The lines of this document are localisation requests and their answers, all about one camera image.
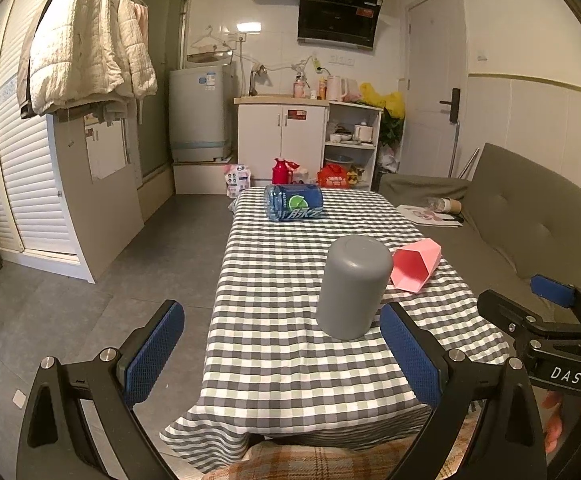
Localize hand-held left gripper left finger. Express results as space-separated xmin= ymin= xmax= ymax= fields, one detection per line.
xmin=16 ymin=300 xmax=186 ymax=480

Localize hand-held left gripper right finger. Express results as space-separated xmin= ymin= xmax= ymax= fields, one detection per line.
xmin=379 ymin=302 xmax=549 ymax=480

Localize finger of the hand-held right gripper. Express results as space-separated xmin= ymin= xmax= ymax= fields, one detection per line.
xmin=530 ymin=274 xmax=581 ymax=333
xmin=477 ymin=288 xmax=581 ymax=348

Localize grey cup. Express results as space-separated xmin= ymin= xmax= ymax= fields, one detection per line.
xmin=317 ymin=235 xmax=394 ymax=340

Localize pink cup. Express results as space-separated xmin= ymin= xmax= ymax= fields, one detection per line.
xmin=389 ymin=239 xmax=442 ymax=294

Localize person's right hand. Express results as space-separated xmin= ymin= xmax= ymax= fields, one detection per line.
xmin=541 ymin=391 xmax=581 ymax=456

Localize grey-green sofa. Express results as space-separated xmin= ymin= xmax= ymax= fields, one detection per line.
xmin=377 ymin=142 xmax=581 ymax=323

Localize open magazine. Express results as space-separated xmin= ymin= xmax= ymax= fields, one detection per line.
xmin=395 ymin=204 xmax=466 ymax=229

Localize plaid cloth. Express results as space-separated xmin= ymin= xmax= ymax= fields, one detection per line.
xmin=205 ymin=427 xmax=478 ymax=480

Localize checkered tablecloth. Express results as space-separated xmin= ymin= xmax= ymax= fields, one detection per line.
xmin=159 ymin=187 xmax=512 ymax=461

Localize metal poles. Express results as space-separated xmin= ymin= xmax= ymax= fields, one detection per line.
xmin=447 ymin=122 xmax=482 ymax=179

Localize white platform step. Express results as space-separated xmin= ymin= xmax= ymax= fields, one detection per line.
xmin=172 ymin=156 xmax=234 ymax=196

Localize grey wooden board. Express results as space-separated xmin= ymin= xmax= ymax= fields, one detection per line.
xmin=45 ymin=95 xmax=146 ymax=286

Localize white pink package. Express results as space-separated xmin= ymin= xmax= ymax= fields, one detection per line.
xmin=222 ymin=162 xmax=254 ymax=196

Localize blue drink bottle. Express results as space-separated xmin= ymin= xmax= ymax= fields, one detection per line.
xmin=264 ymin=183 xmax=324 ymax=222

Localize red bag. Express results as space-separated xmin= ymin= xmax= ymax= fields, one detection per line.
xmin=317 ymin=162 xmax=352 ymax=190

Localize green plant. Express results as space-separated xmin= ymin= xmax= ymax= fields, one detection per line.
xmin=379 ymin=109 xmax=405 ymax=149

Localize white open shelf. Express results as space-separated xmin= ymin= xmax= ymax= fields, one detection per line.
xmin=321 ymin=101 xmax=384 ymax=192

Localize red thermos jug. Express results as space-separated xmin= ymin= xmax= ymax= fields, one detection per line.
xmin=271 ymin=157 xmax=301 ymax=186

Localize white louvered wardrobe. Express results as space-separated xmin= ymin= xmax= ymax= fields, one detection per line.
xmin=0 ymin=0 xmax=96 ymax=283

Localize yellow plastic bag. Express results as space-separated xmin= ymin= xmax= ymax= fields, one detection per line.
xmin=359 ymin=82 xmax=406 ymax=119

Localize white door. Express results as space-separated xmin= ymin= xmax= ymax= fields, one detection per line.
xmin=399 ymin=0 xmax=469 ymax=179

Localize white washing machine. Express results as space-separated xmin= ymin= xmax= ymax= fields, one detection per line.
xmin=169 ymin=66 xmax=236 ymax=163

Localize white sink cabinet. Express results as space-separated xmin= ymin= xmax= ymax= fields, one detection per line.
xmin=234 ymin=96 xmax=331 ymax=189

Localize white electric kettle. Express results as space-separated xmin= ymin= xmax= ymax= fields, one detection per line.
xmin=325 ymin=75 xmax=349 ymax=102

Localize metal faucet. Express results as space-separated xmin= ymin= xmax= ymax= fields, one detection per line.
xmin=248 ymin=64 xmax=267 ymax=97

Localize glass shower door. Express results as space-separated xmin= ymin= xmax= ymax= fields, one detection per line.
xmin=137 ymin=0 xmax=192 ymax=182

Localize metal basin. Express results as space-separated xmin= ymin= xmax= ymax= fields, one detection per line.
xmin=186 ymin=45 xmax=235 ymax=67

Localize white puffer jacket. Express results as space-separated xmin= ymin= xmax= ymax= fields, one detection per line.
xmin=17 ymin=0 xmax=158 ymax=117

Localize white clothes hanger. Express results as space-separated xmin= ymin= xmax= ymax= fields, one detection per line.
xmin=190 ymin=25 xmax=232 ymax=52

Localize pink garment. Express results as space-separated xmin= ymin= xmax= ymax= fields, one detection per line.
xmin=130 ymin=0 xmax=151 ymax=43

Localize black range hood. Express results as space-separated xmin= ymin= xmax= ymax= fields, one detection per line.
xmin=297 ymin=0 xmax=384 ymax=51

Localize black door handle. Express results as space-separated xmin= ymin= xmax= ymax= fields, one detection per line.
xmin=439 ymin=87 xmax=461 ymax=123

